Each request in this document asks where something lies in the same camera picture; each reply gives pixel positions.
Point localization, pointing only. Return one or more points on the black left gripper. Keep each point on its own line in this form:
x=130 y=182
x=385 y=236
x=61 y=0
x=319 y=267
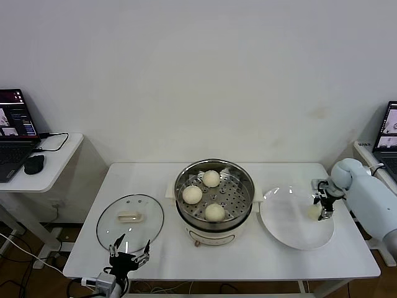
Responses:
x=122 y=262

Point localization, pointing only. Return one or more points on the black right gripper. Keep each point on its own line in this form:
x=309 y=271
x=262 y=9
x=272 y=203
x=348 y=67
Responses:
x=329 y=203

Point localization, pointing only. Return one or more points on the white steamed baozi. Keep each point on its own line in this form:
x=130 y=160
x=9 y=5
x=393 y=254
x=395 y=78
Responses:
x=215 y=213
x=192 y=195
x=312 y=212
x=210 y=179

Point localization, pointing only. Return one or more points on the round glass pot lid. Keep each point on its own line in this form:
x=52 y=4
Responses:
x=130 y=217

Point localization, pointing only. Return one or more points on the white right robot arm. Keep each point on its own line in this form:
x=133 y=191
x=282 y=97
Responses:
x=366 y=198

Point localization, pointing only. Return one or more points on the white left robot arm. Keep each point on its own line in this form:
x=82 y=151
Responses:
x=119 y=291

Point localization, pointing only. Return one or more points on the stainless steel steamer basket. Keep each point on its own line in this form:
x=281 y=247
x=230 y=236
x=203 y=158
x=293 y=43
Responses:
x=229 y=194

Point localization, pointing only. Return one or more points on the white round plate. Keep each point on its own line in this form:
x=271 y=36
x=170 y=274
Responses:
x=288 y=217

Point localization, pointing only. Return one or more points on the cream electric cooking pot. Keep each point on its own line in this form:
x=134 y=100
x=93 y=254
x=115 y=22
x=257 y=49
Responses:
x=211 y=237

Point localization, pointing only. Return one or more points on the grey laptop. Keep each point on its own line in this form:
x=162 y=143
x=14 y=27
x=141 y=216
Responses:
x=387 y=149

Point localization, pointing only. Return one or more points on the white side table with mouse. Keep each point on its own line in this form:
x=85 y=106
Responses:
x=56 y=174

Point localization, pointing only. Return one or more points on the black computer mouse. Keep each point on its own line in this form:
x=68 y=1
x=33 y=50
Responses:
x=33 y=164

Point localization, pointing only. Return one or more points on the black laptop purple screen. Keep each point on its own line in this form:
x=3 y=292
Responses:
x=12 y=155

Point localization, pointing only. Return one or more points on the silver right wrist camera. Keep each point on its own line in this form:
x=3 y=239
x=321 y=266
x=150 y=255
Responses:
x=319 y=184

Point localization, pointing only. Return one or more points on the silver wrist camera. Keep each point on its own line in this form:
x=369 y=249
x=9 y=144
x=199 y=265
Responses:
x=319 y=184
x=104 y=282

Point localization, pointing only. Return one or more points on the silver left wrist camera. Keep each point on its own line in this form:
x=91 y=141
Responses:
x=104 y=282

